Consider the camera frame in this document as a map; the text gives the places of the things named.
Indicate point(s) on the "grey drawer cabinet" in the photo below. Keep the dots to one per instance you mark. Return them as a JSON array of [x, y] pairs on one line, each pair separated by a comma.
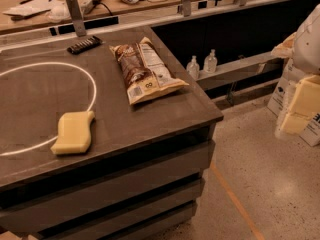
[[125, 194]]

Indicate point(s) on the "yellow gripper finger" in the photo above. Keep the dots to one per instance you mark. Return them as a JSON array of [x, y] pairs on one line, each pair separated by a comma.
[[306, 99], [294, 123]]

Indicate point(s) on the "white papers on desk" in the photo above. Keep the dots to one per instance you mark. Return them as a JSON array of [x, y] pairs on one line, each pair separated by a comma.
[[30, 8]]

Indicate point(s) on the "clear sanitizer bottle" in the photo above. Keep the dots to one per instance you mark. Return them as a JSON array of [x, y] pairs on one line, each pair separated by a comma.
[[210, 62], [193, 68]]

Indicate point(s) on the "yellow sponge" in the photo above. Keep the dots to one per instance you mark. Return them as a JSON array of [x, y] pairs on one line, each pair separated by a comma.
[[74, 134]]

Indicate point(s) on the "clear sanitizer bottle right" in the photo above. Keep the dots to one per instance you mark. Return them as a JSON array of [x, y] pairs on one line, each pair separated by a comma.
[[210, 62]]

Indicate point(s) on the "clear sanitizer bottle left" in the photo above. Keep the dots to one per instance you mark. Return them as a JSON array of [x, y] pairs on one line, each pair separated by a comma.
[[193, 68]]

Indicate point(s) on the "black pen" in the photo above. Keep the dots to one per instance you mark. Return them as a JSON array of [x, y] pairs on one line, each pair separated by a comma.
[[25, 1]]

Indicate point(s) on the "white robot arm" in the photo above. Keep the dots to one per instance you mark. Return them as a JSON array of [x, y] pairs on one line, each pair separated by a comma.
[[303, 46]]

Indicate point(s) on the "grey power strip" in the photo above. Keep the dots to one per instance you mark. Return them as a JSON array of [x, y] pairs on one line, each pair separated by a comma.
[[88, 5]]

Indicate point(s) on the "dark rxbar chocolate bar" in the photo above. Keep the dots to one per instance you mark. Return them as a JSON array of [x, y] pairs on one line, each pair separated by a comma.
[[84, 45]]

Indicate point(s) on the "white crumpled plastic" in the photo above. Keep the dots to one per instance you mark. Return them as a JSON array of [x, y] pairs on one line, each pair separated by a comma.
[[59, 13]]

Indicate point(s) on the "metal bracket post left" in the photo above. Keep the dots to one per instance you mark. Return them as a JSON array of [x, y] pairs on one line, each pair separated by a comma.
[[76, 17]]

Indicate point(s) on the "brown chip bag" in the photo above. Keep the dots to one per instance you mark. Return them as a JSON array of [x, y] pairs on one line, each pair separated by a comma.
[[145, 75]]

